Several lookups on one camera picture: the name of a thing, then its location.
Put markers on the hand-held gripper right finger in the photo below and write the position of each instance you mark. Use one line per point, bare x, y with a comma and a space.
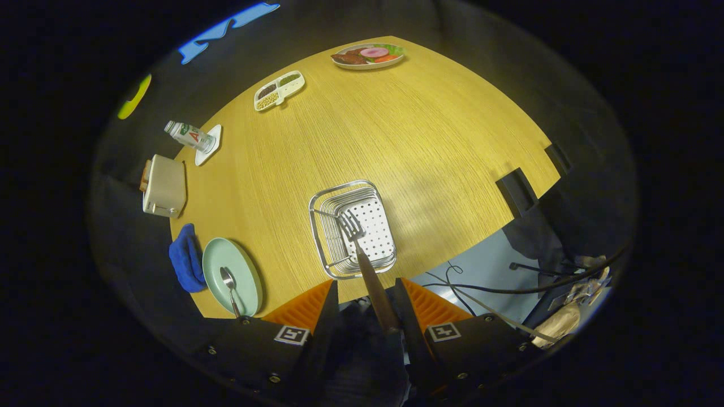
412, 328

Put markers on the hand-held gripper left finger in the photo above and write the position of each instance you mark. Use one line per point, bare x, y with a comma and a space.
322, 328

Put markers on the metal spoon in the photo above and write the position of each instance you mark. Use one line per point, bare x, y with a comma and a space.
227, 277

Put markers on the person's dark trousers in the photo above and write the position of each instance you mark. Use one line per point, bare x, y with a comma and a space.
362, 362

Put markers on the perforated metal tray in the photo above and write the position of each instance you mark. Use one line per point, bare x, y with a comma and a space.
376, 237

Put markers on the pale green plate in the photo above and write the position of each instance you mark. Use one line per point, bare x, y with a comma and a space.
218, 260

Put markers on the brown paper bag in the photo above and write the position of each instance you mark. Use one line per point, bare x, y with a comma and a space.
557, 325

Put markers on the blue cloth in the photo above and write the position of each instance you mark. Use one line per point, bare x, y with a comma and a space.
186, 260

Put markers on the white square coaster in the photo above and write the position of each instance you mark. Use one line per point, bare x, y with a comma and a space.
205, 158

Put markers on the white toaster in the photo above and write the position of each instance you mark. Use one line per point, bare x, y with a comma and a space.
165, 183

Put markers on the small black table clamp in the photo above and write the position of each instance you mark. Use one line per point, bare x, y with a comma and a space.
557, 158

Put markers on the toast bread slice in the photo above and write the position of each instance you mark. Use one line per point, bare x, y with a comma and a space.
145, 176

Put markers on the small plastic drink bottle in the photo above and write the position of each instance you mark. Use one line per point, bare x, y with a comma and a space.
189, 134

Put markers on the white divided snack dish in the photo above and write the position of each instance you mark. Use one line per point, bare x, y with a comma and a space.
281, 92

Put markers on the white plate of food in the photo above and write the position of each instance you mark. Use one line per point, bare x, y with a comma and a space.
367, 64

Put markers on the red tomato slice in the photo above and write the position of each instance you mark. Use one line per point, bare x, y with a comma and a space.
386, 58

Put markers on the brown meat pieces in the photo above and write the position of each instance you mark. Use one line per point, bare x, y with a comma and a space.
349, 58

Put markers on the pink ham slice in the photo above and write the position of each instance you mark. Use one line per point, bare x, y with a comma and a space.
374, 52

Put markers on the green lettuce leaf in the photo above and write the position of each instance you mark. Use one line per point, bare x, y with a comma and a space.
395, 49

